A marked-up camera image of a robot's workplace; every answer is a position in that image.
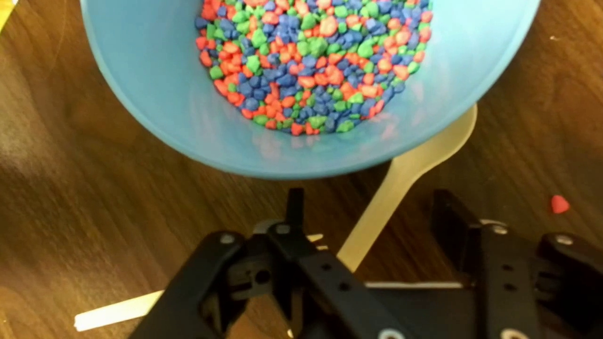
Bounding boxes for blue plastic bowl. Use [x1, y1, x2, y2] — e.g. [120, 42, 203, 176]
[80, 0, 540, 179]

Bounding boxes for red loose bead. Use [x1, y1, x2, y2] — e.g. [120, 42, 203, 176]
[550, 194, 570, 215]

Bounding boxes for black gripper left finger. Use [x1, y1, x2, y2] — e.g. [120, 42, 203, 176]
[127, 230, 295, 339]

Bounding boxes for translucent plastic spoon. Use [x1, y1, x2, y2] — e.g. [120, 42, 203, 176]
[337, 106, 478, 272]

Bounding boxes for colourful beads in blue bowl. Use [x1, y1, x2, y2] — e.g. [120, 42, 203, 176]
[193, 0, 433, 136]

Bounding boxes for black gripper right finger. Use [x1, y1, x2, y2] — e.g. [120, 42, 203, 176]
[474, 223, 603, 339]

